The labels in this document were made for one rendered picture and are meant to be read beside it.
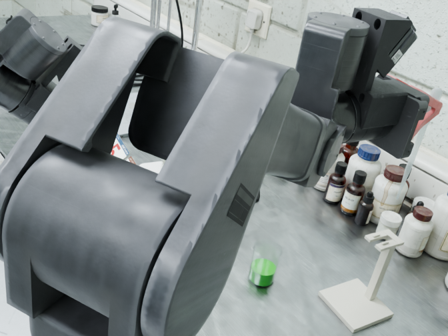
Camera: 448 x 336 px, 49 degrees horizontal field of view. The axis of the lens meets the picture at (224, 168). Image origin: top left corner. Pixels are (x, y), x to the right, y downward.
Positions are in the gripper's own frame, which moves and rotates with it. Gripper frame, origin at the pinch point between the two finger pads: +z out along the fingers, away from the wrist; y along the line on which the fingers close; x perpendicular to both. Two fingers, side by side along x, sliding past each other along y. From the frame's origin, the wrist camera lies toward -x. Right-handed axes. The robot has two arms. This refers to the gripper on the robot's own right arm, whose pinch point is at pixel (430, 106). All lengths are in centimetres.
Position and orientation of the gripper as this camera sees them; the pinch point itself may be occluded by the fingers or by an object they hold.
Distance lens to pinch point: 63.4
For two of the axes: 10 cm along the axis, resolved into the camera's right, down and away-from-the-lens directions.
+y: -4.8, -4.9, 7.2
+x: -1.4, 8.6, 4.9
